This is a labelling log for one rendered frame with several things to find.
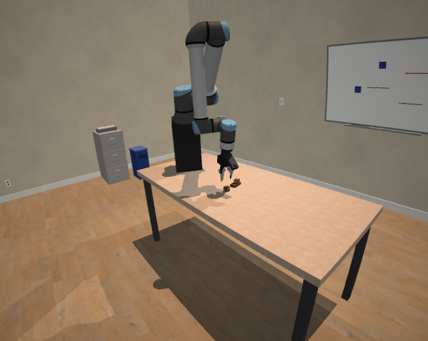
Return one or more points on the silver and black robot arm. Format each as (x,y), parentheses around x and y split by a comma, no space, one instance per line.
(203,92)

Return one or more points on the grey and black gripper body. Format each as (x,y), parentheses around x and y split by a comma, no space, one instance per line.
(221,159)

